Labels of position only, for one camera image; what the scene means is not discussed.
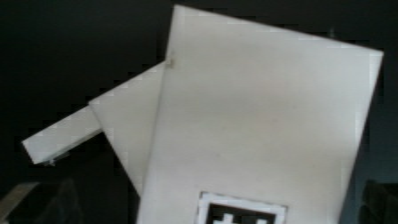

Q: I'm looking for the white cabinet body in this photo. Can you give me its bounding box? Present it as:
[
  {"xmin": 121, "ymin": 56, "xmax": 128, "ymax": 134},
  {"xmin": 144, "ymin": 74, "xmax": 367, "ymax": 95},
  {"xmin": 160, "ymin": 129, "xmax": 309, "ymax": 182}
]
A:
[{"xmin": 21, "ymin": 107, "xmax": 101, "ymax": 164}]

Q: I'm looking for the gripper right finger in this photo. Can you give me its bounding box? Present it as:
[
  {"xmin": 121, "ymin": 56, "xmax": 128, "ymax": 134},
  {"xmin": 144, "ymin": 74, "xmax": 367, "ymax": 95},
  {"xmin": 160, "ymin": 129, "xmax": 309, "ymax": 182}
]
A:
[{"xmin": 360, "ymin": 181, "xmax": 398, "ymax": 224}]

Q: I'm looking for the white tagged rectangular block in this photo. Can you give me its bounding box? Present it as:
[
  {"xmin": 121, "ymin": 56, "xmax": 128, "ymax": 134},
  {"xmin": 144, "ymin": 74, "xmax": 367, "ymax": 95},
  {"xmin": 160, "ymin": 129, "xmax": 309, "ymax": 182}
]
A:
[{"xmin": 90, "ymin": 6, "xmax": 383, "ymax": 224}]

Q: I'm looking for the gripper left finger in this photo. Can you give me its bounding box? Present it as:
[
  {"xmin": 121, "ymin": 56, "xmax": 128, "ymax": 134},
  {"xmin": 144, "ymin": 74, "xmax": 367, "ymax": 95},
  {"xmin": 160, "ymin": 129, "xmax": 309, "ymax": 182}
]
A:
[{"xmin": 0, "ymin": 179, "xmax": 83, "ymax": 224}]

